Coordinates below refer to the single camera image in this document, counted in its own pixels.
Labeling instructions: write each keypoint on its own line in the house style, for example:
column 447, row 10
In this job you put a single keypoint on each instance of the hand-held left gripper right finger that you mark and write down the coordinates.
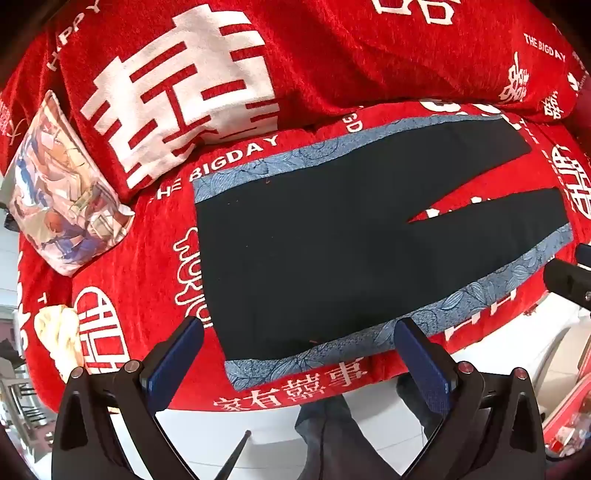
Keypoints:
column 422, row 364

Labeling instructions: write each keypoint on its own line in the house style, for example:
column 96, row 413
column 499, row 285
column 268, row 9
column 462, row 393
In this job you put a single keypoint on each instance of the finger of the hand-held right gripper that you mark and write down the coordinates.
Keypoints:
column 565, row 279
column 584, row 256

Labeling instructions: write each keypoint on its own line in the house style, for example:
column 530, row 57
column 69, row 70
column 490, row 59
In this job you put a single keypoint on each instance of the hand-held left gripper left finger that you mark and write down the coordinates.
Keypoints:
column 178, row 360

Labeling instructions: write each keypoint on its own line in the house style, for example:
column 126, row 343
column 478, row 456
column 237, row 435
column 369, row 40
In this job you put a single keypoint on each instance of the black pants with blue trim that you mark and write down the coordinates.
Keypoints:
column 323, row 230

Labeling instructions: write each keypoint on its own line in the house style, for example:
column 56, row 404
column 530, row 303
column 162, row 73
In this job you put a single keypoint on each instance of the red printed blanket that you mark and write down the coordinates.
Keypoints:
column 152, row 258

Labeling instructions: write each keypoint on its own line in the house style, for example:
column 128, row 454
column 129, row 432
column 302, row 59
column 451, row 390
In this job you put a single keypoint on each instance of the black thin rod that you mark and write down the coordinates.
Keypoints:
column 238, row 457

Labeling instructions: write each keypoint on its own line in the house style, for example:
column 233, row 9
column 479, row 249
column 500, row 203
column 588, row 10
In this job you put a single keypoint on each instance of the person's dark trousers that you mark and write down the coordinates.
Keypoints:
column 332, row 443

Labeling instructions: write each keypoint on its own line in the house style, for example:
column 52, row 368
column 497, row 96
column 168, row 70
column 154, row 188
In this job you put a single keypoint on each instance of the metal rack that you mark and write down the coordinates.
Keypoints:
column 23, row 401

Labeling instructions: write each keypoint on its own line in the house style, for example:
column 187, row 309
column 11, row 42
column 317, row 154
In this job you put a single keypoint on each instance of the cartoon printed pillow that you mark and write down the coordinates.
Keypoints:
column 60, row 194

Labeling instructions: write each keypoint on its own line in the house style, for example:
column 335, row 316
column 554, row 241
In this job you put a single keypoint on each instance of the red printed quilt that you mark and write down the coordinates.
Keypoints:
column 323, row 55

